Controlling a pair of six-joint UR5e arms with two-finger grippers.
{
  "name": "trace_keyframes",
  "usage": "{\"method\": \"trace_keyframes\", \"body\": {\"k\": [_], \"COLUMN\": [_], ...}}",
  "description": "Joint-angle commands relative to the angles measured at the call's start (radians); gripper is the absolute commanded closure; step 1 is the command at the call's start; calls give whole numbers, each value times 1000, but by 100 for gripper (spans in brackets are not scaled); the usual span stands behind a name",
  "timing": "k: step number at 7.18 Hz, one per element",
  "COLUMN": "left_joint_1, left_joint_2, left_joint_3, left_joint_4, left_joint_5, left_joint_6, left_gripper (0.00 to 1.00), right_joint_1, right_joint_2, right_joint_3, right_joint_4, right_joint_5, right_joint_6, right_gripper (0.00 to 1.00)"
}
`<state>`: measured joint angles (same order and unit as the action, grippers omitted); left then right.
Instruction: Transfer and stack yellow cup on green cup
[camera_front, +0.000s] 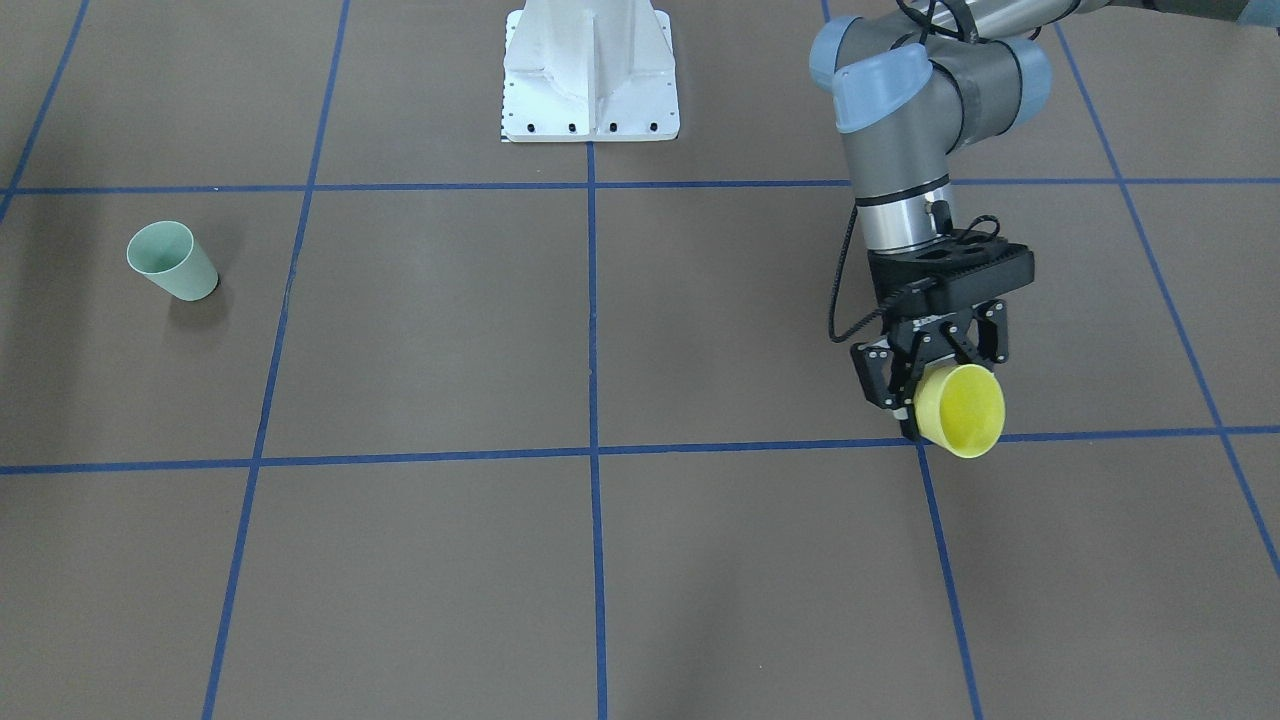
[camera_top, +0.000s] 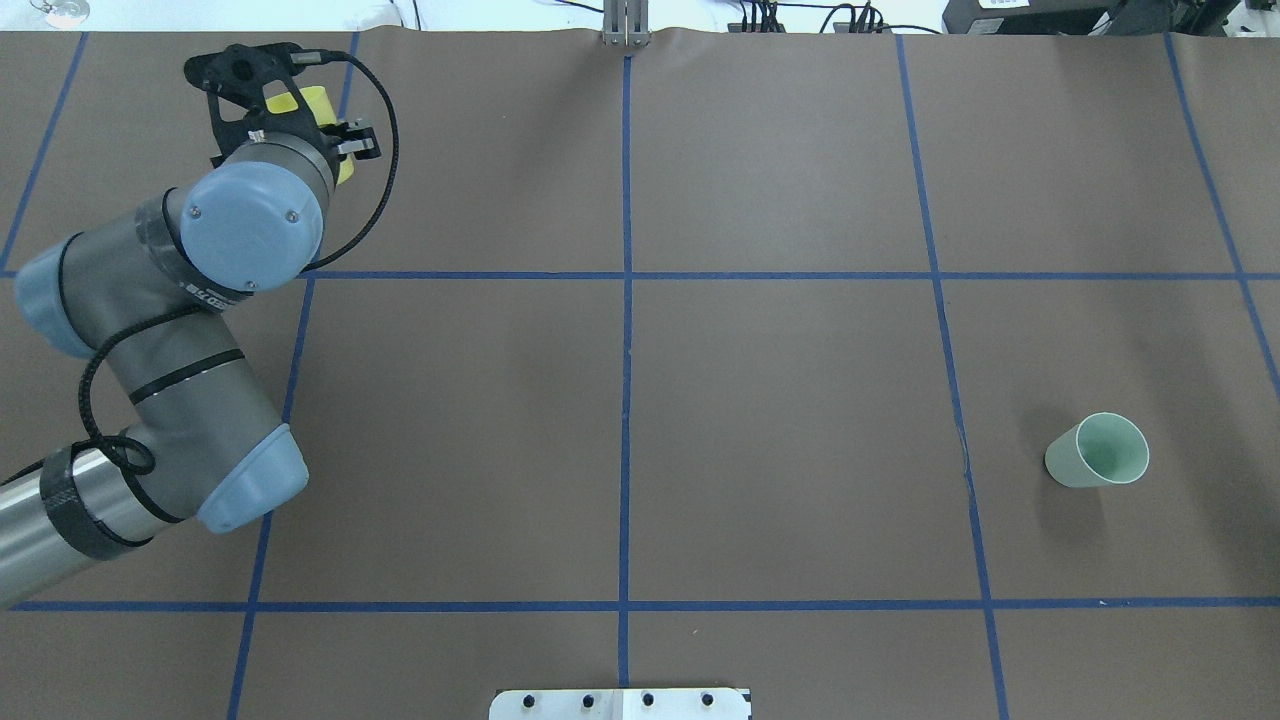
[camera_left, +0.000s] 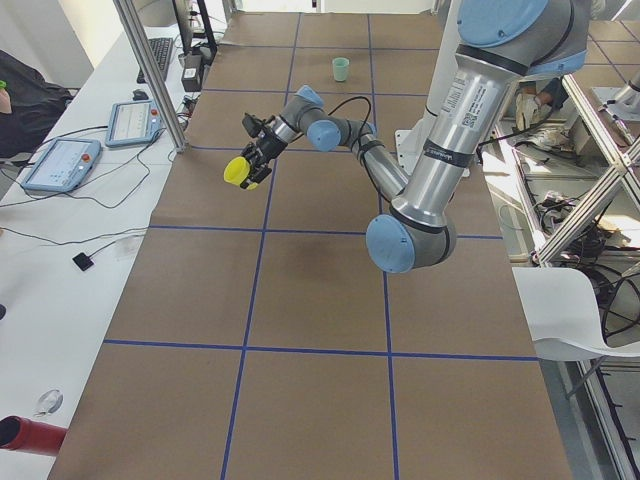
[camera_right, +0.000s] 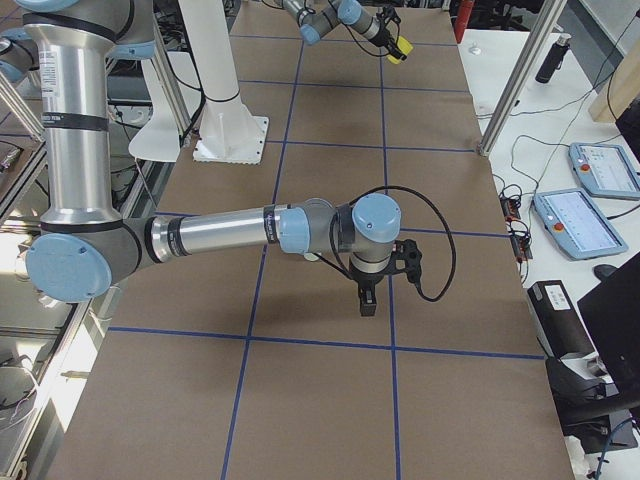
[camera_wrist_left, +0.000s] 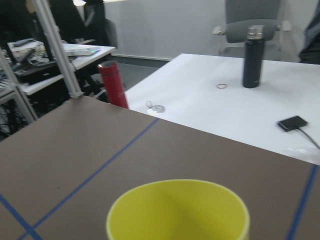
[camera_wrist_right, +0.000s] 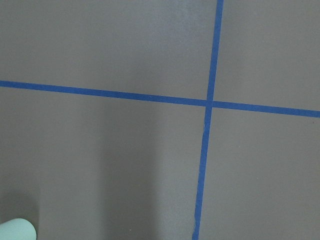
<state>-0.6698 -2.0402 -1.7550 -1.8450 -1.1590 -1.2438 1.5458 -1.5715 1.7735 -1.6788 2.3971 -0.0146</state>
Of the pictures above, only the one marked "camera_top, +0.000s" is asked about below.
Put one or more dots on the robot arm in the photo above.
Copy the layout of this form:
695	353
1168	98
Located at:
175	424

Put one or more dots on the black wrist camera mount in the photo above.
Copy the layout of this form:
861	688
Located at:
234	82

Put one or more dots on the clear tape roll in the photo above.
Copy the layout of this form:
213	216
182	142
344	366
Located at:
63	14

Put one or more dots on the black box with label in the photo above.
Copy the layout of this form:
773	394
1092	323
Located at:
1070	18

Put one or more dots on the green cup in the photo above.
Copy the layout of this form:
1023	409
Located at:
1102	450

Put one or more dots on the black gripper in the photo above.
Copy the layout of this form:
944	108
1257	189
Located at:
357	143

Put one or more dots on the aluminium frame post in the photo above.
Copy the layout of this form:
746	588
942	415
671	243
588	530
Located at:
625	23

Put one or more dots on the brown table mat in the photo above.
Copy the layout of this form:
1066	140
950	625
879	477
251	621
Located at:
733	361

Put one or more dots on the yellow cup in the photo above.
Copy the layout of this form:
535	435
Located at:
317	100

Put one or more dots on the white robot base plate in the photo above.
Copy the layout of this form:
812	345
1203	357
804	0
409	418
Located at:
623	703

